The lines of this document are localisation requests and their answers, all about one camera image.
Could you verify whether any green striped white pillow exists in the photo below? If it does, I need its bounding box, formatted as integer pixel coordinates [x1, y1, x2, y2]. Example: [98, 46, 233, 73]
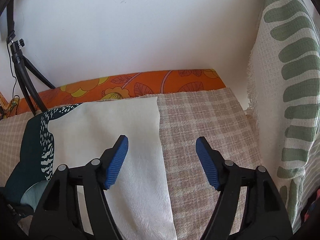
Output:
[292, 138, 319, 233]

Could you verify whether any cream floral print garment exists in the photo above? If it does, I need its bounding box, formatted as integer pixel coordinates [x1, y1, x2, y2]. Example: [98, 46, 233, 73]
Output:
[4, 97, 177, 239]

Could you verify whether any black ring light tripod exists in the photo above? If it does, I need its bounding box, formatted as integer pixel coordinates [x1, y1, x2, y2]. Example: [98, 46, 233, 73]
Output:
[6, 0, 55, 115]

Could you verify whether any green leaf white throw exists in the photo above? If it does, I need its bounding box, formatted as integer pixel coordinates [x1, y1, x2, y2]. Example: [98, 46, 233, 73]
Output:
[248, 0, 319, 223]

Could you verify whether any pink plaid bed cover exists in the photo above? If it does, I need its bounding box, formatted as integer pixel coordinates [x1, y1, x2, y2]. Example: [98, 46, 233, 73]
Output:
[1, 88, 260, 239]

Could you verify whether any orange floral bed sheet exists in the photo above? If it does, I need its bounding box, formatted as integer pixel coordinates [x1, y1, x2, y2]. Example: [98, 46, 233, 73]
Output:
[0, 68, 227, 119]

